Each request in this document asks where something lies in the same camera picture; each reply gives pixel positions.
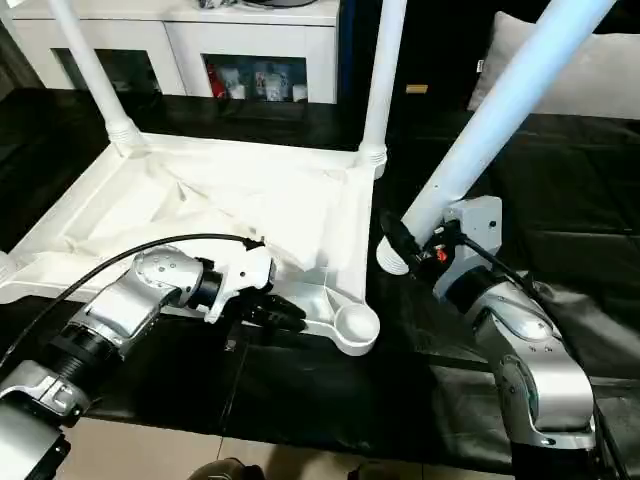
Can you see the small yellow label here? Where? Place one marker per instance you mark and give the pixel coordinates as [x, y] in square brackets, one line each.
[416, 89]

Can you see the dark left robot foot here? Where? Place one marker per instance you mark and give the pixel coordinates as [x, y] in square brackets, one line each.
[228, 470]

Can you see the grey cushion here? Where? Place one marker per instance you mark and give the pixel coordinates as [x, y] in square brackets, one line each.
[600, 70]

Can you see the white plastic table leg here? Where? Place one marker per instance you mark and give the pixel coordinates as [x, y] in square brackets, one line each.
[95, 70]
[382, 80]
[500, 110]
[5, 265]

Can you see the dark right robot foot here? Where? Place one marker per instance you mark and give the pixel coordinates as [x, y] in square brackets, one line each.
[375, 473]

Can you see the white plastic table top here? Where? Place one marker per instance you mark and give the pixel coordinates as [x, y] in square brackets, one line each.
[200, 200]

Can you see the black work mat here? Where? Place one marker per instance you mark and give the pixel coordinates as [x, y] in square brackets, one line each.
[560, 180]

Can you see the grey carrying case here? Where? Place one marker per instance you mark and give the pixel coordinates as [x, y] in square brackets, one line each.
[265, 4]

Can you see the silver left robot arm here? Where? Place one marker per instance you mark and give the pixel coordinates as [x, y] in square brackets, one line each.
[110, 330]

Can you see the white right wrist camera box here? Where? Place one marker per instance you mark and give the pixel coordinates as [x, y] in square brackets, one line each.
[475, 235]

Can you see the dark robot foot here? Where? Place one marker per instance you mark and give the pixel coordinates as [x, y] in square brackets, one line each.
[375, 473]
[228, 470]

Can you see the white cabinet with glass doors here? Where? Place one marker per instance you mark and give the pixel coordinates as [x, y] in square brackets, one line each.
[180, 45]

